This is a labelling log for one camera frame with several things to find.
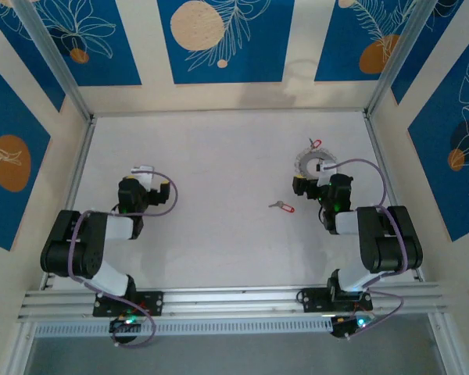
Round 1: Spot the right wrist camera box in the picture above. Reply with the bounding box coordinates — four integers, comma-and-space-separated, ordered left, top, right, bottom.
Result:
315, 162, 338, 187

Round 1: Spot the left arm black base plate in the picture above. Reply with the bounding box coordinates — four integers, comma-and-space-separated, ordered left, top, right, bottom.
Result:
92, 291, 165, 318

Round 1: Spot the aluminium frame post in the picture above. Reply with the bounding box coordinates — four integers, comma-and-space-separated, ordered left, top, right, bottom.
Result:
12, 0, 94, 123
363, 0, 445, 118

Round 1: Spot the grey slotted cable duct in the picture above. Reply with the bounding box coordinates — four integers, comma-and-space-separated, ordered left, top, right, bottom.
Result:
33, 316, 336, 339

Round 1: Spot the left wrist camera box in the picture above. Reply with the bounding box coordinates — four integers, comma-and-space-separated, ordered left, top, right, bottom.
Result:
129, 165, 156, 188

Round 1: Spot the long aluminium mounting rail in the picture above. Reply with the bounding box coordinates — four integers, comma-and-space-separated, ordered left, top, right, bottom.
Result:
17, 281, 442, 324

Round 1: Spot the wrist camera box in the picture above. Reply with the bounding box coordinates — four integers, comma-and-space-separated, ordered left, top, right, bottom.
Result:
315, 162, 338, 187
129, 165, 156, 188

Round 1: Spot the metal keyring with split rings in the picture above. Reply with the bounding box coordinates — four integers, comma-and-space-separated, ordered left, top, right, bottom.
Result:
294, 146, 338, 177

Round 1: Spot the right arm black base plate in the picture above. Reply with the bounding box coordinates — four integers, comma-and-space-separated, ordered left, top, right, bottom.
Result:
299, 287, 374, 314

